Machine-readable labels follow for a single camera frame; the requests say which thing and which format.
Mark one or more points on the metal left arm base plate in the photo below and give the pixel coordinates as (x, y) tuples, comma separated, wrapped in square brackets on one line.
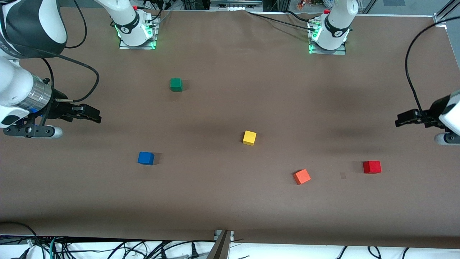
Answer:
[(341, 50)]

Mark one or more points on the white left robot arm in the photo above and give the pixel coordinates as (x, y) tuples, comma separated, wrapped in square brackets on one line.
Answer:
[(337, 21)]

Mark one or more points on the orange cube block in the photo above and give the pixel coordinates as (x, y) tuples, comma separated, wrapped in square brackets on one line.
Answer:
[(302, 176)]

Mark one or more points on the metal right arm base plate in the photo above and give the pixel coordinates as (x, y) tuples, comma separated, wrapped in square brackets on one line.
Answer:
[(152, 39)]

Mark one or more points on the blue cube block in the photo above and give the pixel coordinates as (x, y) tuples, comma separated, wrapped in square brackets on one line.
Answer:
[(146, 158)]

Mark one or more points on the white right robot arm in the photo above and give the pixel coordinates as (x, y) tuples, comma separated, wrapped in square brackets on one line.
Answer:
[(14, 86)]

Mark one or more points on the brown table cover sheet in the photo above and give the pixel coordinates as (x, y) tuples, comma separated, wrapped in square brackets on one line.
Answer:
[(215, 201)]

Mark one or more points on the metal table edge bracket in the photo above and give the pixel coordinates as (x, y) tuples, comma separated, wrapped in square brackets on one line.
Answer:
[(223, 244)]

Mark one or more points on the aluminium frame rail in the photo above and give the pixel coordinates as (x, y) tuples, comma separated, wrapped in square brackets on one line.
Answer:
[(444, 16)]

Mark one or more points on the red cube block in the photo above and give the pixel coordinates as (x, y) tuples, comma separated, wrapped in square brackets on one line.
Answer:
[(372, 167)]

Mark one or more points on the yellow cube block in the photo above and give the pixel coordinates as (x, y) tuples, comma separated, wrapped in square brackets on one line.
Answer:
[(249, 137)]

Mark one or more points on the green cube block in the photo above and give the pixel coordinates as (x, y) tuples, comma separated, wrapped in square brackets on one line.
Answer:
[(176, 84)]

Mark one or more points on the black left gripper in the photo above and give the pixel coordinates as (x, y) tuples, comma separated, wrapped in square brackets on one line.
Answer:
[(433, 109)]

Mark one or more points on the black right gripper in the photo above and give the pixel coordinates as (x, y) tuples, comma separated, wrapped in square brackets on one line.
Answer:
[(58, 109)]

